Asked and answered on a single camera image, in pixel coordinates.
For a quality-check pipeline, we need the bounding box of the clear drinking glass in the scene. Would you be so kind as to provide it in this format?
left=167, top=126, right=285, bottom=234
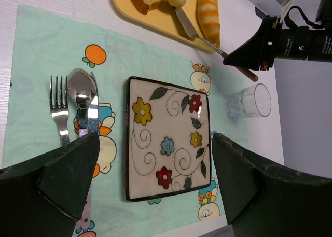
left=224, top=83, right=272, bottom=118

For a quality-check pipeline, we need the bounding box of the striped orange bread roll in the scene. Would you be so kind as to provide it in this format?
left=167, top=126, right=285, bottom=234
left=197, top=0, right=220, bottom=44

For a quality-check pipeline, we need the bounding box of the square floral ceramic plate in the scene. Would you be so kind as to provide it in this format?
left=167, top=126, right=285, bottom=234
left=126, top=76, right=212, bottom=202

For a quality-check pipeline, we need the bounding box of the silver spoon pink handle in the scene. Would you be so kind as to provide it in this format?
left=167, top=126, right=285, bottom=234
left=66, top=67, right=96, bottom=230

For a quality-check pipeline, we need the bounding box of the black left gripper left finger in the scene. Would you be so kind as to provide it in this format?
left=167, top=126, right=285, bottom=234
left=1, top=132, right=100, bottom=236

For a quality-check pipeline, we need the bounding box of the steel spatula wooden handle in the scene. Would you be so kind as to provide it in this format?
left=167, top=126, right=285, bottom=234
left=175, top=7, right=259, bottom=82

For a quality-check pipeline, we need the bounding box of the silver fork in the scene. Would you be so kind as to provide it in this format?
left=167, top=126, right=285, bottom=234
left=49, top=76, right=70, bottom=146

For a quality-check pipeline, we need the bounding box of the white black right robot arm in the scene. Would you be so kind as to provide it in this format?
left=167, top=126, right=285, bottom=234
left=223, top=0, right=331, bottom=71

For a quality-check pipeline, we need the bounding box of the dark blue table label right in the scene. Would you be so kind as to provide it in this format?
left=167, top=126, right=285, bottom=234
left=255, top=7, right=266, bottom=19

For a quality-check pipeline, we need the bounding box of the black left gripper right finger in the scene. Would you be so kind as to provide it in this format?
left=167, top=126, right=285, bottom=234
left=212, top=133, right=331, bottom=236

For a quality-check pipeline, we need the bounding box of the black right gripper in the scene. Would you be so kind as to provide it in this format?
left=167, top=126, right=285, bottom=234
left=223, top=16, right=331, bottom=71

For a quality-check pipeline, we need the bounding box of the silver knife pink handle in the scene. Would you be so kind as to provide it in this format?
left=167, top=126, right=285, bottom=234
left=81, top=72, right=99, bottom=229

